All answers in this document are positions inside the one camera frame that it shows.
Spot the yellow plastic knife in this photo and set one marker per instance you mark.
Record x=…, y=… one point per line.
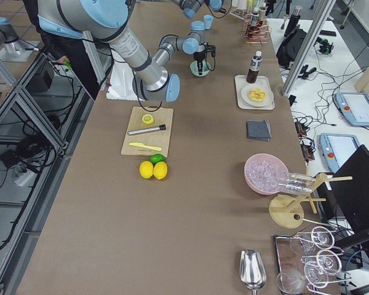
x=145, y=146

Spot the black monitor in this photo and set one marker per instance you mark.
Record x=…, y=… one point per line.
x=352, y=196

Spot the wooden glass stand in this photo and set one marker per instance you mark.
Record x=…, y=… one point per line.
x=285, y=209

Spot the green lime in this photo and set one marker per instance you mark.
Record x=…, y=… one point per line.
x=156, y=158

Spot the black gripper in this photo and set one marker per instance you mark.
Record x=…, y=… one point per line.
x=198, y=58

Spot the metal ice scoop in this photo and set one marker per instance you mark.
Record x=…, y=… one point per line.
x=251, y=270

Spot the copper wire bottle rack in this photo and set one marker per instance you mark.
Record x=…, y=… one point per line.
x=256, y=34

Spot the tea bottle in rack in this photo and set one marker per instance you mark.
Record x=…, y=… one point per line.
x=254, y=18
x=261, y=15

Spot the beige serving tray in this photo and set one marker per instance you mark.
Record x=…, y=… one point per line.
x=240, y=81

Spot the grey folded cloth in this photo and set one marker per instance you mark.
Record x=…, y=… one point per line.
x=258, y=130

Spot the clear ice cubes pile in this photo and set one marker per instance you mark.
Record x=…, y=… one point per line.
x=263, y=174

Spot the blue plastic cup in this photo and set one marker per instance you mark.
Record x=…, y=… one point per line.
x=208, y=21

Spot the pink ribbed ice bowl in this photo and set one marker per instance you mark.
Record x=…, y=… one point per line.
x=262, y=156

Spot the black equipment case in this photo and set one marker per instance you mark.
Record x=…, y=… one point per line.
x=289, y=48

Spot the black gimbal handle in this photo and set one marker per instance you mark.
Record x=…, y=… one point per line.
x=305, y=72

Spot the aluminium frame post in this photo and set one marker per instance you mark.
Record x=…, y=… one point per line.
x=322, y=12

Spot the half lemon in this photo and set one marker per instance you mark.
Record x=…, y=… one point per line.
x=147, y=119

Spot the steel muddler black tip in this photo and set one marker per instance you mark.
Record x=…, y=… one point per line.
x=147, y=130

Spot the white plate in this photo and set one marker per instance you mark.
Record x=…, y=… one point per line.
x=244, y=95

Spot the wine glass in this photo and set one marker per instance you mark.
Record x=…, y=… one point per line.
x=315, y=275
x=329, y=262
x=310, y=242
x=291, y=281

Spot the whole yellow lemon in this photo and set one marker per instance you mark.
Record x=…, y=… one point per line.
x=160, y=170
x=146, y=169

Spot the clear glass on stand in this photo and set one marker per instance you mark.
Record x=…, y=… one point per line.
x=295, y=183

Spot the dark tea bottle on tray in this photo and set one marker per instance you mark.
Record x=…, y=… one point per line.
x=254, y=67

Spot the glazed donut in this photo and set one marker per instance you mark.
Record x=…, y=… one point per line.
x=257, y=95

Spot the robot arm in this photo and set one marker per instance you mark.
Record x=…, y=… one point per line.
x=108, y=22
x=191, y=7

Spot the blue teach pendant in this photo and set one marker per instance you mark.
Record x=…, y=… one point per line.
x=337, y=148
x=354, y=107

